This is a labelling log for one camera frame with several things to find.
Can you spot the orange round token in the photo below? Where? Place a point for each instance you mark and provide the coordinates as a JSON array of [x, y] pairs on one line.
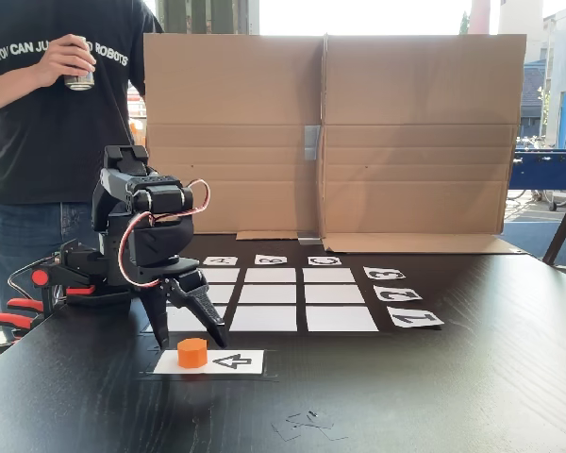
[[192, 354]]

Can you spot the silver drink can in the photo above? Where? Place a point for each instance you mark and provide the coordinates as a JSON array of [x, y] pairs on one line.
[[80, 81]]

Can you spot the white nine-square grid sheet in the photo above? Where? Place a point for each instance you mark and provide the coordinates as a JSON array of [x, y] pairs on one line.
[[269, 318]]

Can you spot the person's right hand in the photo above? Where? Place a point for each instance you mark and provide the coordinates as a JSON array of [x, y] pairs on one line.
[[56, 61]]

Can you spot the paper label letter B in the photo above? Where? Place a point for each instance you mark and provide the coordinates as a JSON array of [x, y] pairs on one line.
[[271, 260]]

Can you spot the white arrow paper sheet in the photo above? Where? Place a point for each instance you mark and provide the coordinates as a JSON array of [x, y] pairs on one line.
[[257, 363]]

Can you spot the red black clamp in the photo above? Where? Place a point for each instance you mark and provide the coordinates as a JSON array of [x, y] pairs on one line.
[[40, 278]]

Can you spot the brown cardboard screen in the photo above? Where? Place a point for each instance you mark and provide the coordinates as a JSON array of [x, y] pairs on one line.
[[236, 141], [420, 141]]

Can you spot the paper label letter C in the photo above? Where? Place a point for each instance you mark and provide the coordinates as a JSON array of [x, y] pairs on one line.
[[324, 261]]

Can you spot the person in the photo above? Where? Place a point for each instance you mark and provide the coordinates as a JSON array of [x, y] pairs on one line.
[[52, 141]]

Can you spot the paper label number 3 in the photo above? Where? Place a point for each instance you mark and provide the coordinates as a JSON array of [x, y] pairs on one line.
[[384, 273]]

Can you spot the paper label number 2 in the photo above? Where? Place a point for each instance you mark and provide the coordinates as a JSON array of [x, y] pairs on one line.
[[397, 293]]

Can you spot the blue foosball table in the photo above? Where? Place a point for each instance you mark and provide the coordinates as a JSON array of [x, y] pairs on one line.
[[547, 172]]

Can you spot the grey duct tape strip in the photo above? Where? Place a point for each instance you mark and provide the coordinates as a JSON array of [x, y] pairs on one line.
[[310, 238], [312, 141]]

